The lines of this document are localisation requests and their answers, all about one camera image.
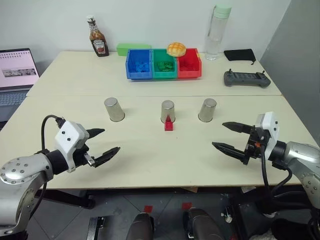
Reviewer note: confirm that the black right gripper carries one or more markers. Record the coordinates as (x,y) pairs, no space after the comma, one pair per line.
(255,147)

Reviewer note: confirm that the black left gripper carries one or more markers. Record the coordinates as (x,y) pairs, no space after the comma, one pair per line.
(81,156)

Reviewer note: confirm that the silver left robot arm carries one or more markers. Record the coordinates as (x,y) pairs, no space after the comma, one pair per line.
(22,170)

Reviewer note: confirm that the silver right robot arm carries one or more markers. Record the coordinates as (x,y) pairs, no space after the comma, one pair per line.
(300,160)

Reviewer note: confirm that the steel cup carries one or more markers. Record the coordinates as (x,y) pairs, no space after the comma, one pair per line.
(168,110)
(113,110)
(207,110)

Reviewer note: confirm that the grey handheld controller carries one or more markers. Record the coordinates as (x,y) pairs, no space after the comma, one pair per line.
(246,78)

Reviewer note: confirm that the red toy brick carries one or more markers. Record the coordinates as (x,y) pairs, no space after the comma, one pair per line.
(169,126)

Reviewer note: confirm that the red plastic bin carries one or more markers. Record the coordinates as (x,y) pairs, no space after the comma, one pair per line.
(192,73)

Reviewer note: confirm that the blue plastic bin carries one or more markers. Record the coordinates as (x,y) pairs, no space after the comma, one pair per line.
(131,70)

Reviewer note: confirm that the black fabric pouch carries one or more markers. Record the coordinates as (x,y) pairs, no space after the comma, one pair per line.
(238,55)

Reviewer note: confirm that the blue toy bricks pile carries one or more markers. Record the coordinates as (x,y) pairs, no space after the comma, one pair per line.
(142,66)

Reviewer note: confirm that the dark rounded shape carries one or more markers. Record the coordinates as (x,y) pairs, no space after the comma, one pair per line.
(203,225)
(140,227)

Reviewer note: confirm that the green plastic bin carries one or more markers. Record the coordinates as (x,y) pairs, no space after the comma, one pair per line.
(165,74)

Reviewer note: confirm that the green box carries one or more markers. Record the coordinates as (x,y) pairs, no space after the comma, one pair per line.
(123,49)

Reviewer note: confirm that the ketchup bottle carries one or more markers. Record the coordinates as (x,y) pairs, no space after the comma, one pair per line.
(99,45)

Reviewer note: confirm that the green toy bricks pile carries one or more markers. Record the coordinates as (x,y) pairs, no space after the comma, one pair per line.
(165,66)

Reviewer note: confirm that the clear bottle green lid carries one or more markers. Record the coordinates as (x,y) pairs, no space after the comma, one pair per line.
(214,37)

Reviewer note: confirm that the yellow bread bun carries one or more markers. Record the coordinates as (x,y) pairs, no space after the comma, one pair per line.
(176,49)

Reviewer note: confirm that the open laptop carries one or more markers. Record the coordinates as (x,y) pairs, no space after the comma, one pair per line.
(17,70)

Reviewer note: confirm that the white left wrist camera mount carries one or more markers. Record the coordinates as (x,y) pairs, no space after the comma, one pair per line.
(68,136)

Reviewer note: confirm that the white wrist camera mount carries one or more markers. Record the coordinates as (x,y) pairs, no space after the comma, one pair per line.
(68,136)
(271,132)

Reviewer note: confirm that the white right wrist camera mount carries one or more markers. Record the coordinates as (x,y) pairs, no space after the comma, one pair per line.
(271,132)

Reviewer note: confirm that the black table frame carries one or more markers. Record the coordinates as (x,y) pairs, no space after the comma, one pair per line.
(75,198)

